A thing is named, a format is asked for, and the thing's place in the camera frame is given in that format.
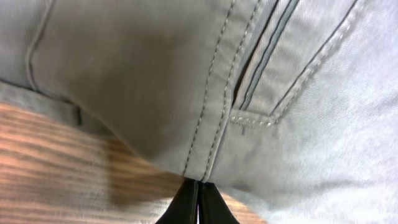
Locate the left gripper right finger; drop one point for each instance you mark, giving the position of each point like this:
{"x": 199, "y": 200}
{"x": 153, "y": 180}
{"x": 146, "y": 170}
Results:
{"x": 212, "y": 208}

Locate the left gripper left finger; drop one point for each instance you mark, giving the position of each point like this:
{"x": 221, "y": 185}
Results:
{"x": 183, "y": 209}

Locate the grey shorts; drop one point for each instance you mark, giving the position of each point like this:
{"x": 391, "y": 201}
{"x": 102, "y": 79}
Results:
{"x": 290, "y": 104}

